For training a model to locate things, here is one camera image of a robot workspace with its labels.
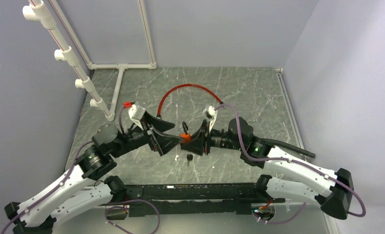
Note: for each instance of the black-headed keys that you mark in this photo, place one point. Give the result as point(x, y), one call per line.
point(189, 159)

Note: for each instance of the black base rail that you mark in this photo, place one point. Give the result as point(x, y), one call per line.
point(183, 199)

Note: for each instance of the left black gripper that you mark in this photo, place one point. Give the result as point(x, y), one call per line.
point(162, 143)

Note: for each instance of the white PVC pipe frame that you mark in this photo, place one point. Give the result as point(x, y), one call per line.
point(37, 10)

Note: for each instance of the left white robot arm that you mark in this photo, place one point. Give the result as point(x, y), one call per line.
point(87, 182)

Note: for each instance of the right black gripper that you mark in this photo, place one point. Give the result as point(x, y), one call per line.
point(199, 143)

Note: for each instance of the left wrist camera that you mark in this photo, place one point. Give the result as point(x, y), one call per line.
point(135, 112)

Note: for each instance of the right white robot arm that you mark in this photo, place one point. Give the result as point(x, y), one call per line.
point(327, 189)

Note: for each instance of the orange padlock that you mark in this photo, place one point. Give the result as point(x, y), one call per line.
point(185, 135)

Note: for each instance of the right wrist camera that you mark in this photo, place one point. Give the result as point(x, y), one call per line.
point(210, 113)

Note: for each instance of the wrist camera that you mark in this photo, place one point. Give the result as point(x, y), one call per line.
point(210, 113)
point(135, 112)

